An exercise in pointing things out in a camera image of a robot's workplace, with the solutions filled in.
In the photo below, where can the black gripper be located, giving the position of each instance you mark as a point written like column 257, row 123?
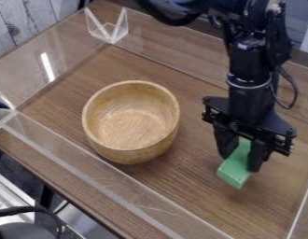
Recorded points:
column 247, row 115

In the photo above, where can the green rectangular block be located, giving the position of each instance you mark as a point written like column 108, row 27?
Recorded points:
column 233, row 169

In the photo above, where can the light brown wooden bowl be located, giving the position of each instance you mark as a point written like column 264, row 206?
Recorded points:
column 131, row 121

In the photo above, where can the black table leg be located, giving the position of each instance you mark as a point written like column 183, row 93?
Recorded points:
column 47, row 197

